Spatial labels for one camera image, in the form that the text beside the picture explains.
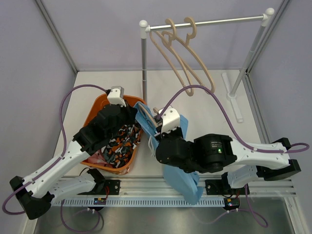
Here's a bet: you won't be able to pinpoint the blue shorts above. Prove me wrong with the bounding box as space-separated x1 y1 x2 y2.
134 101 203 205

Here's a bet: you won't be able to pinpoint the orange plastic basket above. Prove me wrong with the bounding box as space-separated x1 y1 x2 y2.
81 94 147 175

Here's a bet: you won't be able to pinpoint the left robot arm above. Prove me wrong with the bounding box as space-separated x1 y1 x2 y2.
10 104 137 220

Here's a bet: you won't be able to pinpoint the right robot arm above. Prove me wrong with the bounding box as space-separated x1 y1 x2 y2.
156 128 301 195

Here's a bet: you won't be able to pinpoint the white slotted cable duct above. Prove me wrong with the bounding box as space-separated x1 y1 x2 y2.
55 196 240 208

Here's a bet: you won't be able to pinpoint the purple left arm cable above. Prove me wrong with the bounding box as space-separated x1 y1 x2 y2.
1 84 110 232

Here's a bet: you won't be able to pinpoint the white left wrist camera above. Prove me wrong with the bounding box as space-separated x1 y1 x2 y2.
106 86 126 107

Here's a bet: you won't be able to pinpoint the orange camouflage shorts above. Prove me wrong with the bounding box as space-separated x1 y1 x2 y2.
97 123 141 169

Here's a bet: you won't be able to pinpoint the pink shark print shorts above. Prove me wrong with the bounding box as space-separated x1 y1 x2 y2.
87 149 110 167

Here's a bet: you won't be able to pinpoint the silver clothes rack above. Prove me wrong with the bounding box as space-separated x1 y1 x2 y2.
139 8 275 123

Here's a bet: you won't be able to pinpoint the aluminium front rail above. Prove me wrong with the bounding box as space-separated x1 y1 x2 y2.
52 177 297 197

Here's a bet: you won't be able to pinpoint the wooden hanger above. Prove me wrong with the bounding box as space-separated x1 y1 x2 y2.
161 16 216 94
149 19 195 96
138 102 160 129

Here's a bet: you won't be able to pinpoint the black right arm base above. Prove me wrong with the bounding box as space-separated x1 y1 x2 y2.
205 179 250 198

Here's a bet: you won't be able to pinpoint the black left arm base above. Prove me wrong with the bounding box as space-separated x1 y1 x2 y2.
78 179 120 195

